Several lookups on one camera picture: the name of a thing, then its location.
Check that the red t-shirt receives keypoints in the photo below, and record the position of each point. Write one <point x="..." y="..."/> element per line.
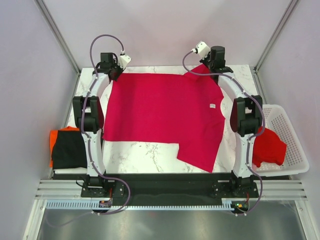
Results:
<point x="268" y="148"/>

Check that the aluminium front rail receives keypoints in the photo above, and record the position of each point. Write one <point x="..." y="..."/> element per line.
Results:
<point x="271" y="190"/>

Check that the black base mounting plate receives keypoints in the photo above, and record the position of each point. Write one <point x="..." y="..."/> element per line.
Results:
<point x="170" y="188"/>

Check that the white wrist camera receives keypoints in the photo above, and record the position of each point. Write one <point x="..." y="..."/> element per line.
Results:
<point x="202" y="49"/>
<point x="123" y="60"/>

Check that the crimson pink t-shirt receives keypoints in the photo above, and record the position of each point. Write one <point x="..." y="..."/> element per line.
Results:
<point x="183" y="109"/>

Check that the aluminium frame post left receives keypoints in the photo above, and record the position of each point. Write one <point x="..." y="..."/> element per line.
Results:
<point x="57" y="34"/>

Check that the white plastic laundry basket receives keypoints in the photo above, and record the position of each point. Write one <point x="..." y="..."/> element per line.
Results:
<point x="295" y="161"/>

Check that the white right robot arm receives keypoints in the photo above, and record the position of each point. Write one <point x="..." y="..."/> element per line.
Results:
<point x="246" y="117"/>

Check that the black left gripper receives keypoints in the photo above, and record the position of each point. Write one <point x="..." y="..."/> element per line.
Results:
<point x="120" y="70"/>

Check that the folded black t-shirt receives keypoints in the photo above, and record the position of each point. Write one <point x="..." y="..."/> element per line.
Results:
<point x="69" y="151"/>

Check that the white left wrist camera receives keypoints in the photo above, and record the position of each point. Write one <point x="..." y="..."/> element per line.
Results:
<point x="123" y="60"/>

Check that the aluminium frame post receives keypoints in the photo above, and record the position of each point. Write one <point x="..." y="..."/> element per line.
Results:
<point x="276" y="34"/>
<point x="57" y="34"/>

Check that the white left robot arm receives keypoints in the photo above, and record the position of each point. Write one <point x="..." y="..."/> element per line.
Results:
<point x="89" y="118"/>

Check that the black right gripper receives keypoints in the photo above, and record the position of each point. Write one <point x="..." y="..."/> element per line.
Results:
<point x="204" y="61"/>

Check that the aluminium frame post right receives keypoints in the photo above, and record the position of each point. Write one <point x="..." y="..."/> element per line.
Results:
<point x="276" y="34"/>

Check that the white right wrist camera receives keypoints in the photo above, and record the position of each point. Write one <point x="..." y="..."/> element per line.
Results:
<point x="202" y="49"/>

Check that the white slotted cable duct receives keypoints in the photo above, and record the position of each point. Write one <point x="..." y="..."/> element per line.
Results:
<point x="100" y="205"/>

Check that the white folded t-shirt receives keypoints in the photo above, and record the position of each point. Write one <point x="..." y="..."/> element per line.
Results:
<point x="71" y="171"/>

